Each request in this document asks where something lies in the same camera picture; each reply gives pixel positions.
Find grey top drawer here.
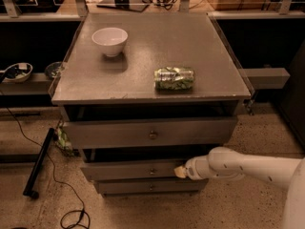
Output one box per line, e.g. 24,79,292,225
64,104,237,149

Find black metal bar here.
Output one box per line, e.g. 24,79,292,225
23,128,54,199

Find green bag on floor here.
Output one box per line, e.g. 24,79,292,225
54,121,78,157

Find grey drawer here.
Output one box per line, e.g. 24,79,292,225
81,145,214,181
64,104,237,149
93,178,208,196

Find white ceramic bowl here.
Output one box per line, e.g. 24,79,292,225
91,28,129,57

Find black monitor stand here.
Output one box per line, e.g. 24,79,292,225
96,0,148,12

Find dark green plate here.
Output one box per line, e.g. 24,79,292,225
45,61,64,79

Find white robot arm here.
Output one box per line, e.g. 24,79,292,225
174,147,305,229

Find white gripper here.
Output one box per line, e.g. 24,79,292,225
173,156,219,180

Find grey wooden drawer cabinet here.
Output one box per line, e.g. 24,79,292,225
49,11,255,196

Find black floor cable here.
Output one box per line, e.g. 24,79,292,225
0,89,92,229

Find grey bottom drawer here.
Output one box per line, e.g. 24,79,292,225
93,178,208,196

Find grey low shelf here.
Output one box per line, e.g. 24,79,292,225
0,73,52,95

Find white bowl on shelf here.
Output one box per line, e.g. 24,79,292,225
0,63,33,83

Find green chip bag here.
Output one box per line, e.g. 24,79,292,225
153,67,194,91

